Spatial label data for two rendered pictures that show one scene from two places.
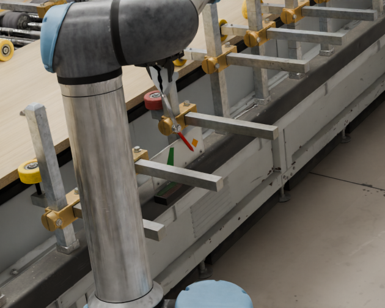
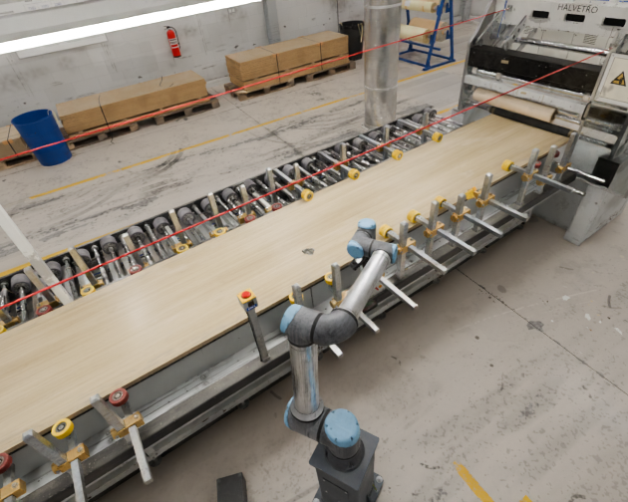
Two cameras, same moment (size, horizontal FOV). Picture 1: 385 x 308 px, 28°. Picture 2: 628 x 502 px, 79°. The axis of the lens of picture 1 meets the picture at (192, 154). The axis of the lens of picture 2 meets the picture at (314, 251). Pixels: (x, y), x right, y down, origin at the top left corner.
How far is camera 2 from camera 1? 0.92 m
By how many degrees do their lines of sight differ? 23
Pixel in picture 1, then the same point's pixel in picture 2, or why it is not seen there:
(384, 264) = (470, 343)
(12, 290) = (274, 352)
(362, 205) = (474, 300)
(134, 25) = (320, 337)
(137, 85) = not seen: hidden behind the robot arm
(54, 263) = not seen: hidden behind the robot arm
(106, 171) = (301, 375)
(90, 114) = (297, 356)
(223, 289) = (348, 419)
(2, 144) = (288, 272)
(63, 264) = not seen: hidden behind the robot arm
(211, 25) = (403, 234)
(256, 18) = (432, 225)
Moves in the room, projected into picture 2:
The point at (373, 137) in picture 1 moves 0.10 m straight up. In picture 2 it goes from (499, 253) to (501, 245)
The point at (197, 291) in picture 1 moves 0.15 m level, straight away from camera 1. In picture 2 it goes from (337, 415) to (344, 384)
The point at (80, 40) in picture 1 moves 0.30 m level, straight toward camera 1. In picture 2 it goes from (296, 333) to (276, 414)
